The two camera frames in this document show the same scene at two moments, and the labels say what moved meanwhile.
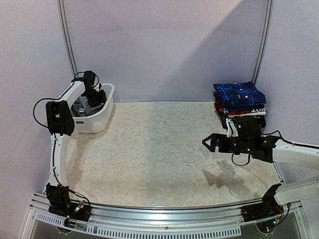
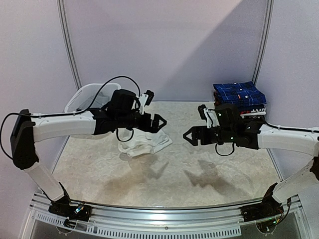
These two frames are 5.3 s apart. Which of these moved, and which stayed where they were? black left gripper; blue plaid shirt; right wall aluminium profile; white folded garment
Moved: black left gripper
Stayed: right wall aluminium profile; blue plaid shirt; white folded garment
